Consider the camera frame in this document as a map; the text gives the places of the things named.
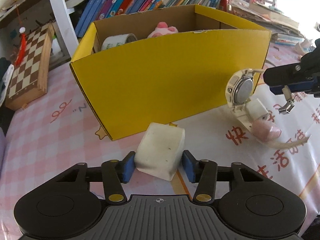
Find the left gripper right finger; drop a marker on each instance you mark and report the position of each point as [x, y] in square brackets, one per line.
[204, 174]

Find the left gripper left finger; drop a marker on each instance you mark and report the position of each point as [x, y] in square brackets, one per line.
[115, 173]

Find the pink checkered table mat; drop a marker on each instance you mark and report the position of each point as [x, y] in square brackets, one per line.
[59, 130]

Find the clear packing tape roll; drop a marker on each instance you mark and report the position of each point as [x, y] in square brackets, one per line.
[118, 40]

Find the white foam block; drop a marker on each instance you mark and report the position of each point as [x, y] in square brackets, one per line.
[160, 150]

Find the stack of papers and books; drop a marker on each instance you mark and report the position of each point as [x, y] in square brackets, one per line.
[284, 29]

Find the small white charger plug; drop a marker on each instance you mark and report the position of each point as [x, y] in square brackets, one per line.
[256, 110]

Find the white wristwatch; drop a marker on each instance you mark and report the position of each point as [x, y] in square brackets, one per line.
[238, 92]

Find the wooden chess board box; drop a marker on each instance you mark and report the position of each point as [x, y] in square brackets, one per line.
[30, 78]

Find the yellow cardboard box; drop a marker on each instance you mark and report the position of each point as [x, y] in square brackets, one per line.
[126, 96]

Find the pink plush paw toy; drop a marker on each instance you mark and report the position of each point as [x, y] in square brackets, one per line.
[162, 29]

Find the pink eraser pack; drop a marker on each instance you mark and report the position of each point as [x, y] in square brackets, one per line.
[265, 130]

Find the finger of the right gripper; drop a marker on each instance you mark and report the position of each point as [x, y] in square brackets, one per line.
[308, 87]
[290, 74]

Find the red tassel charm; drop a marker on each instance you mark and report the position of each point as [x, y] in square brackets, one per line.
[23, 43]

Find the pile of clothes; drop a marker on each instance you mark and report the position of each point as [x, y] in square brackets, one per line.
[6, 72]

